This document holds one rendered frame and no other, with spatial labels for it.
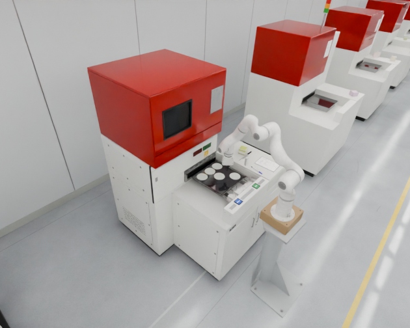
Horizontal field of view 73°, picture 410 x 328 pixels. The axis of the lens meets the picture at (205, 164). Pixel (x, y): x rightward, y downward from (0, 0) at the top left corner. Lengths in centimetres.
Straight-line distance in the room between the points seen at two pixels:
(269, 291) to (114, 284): 148
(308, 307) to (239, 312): 64
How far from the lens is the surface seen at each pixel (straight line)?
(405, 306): 347
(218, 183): 253
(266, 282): 302
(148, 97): 187
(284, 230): 231
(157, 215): 258
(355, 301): 325
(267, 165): 272
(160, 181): 235
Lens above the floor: 256
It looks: 37 degrees down
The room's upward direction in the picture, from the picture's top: 3 degrees clockwise
